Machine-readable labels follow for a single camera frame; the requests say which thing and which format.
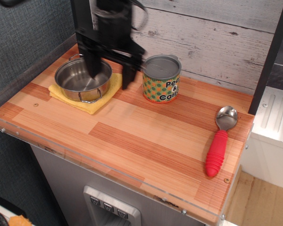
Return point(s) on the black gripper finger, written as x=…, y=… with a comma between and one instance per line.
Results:
x=129, y=72
x=92, y=57

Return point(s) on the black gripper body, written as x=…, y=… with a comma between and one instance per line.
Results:
x=114, y=36

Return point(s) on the peas and carrots toy can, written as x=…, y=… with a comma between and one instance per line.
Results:
x=161, y=78

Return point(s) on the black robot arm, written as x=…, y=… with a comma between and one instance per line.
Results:
x=104, y=7

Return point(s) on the stainless steel pot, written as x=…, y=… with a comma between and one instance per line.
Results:
x=76, y=83

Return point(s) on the yellow cloth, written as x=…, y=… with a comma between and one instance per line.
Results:
x=91, y=108

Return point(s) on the grey toy fridge cabinet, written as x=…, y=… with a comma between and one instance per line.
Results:
x=67, y=179

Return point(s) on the silver dispenser button panel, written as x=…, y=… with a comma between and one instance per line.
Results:
x=106, y=210

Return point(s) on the white toy sink unit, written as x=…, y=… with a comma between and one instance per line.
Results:
x=262, y=156

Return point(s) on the orange black object bottom left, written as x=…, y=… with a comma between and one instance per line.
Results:
x=11, y=215

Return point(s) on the black left upright post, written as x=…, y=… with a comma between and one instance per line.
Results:
x=85, y=33

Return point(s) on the black upright post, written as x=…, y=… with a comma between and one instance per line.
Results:
x=85, y=33
x=267, y=68

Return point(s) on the red handled metal spoon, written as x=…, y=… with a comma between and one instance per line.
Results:
x=226, y=119

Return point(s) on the black right upright post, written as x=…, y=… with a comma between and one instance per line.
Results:
x=267, y=68

